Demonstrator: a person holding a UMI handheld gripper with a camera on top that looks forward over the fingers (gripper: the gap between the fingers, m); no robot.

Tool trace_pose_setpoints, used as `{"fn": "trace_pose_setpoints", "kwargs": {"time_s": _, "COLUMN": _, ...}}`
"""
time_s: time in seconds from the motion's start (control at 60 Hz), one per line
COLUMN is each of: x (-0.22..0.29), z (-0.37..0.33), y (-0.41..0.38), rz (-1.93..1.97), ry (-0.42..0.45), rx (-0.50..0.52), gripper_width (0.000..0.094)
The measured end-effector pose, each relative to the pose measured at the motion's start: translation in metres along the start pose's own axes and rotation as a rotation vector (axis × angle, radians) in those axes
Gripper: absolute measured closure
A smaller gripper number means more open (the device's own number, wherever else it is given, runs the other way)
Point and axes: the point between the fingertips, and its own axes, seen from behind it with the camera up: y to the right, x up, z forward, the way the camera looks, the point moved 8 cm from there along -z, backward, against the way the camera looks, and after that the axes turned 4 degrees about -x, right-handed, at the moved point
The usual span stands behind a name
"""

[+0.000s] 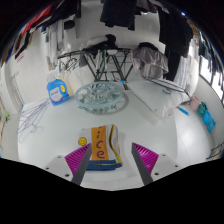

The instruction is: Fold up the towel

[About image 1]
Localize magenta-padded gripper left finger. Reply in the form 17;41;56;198
43;143;93;186

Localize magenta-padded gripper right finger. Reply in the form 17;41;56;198
130;142;184;186

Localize white printed towel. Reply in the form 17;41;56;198
77;123;124;172

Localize white pillow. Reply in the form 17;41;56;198
127;78;188;120

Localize round light-blue clip hanger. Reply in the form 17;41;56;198
73;81;130;115

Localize blue detergent bottle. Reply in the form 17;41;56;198
46;77;71;107

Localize blue bags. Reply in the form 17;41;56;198
196;101;217;133

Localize pink basket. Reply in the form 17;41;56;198
188;95;202;112

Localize grey garment on rack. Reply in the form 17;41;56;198
130;45;170;80

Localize black folding drying rack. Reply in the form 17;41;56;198
56;47;135;83

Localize window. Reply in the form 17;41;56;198
199;54;224;102

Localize row of hanging clothes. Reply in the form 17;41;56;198
0;0;224;84

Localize dark wire clothes hanger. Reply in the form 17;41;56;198
142;75;188;95

